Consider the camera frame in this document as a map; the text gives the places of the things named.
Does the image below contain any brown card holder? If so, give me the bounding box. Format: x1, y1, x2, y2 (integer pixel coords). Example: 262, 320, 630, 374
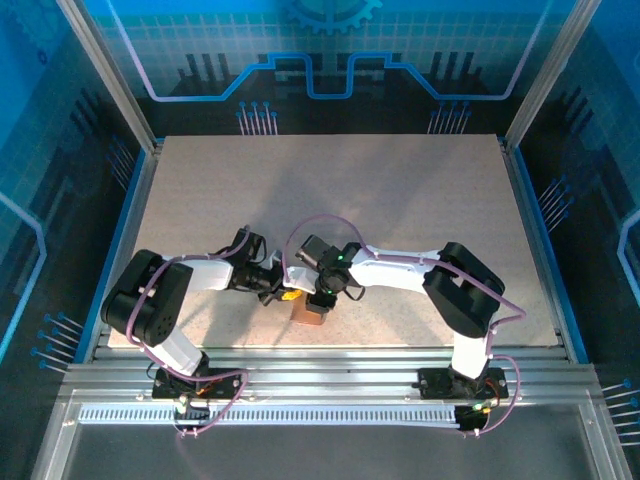
291, 298, 334, 327

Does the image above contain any black connector box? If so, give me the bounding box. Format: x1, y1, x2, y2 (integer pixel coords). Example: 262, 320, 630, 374
173, 397, 211, 426
457, 403, 489, 432

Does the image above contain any aluminium front rail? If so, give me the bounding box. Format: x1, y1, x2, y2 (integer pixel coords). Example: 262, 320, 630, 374
59, 347, 601, 405

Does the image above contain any white slotted cable duct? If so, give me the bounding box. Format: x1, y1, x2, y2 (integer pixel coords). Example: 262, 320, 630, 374
78, 403, 461, 427

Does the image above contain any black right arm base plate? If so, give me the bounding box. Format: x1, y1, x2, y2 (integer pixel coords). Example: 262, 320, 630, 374
417, 367, 509, 400

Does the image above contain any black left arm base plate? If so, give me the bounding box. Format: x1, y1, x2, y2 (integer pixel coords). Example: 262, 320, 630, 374
151, 367, 246, 401

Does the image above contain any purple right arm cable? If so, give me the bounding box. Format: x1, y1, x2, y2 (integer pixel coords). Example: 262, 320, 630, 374
282, 213, 529, 439

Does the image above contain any aluminium corner post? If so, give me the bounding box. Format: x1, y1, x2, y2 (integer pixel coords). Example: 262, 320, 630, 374
55, 0, 164, 154
503, 0, 604, 151

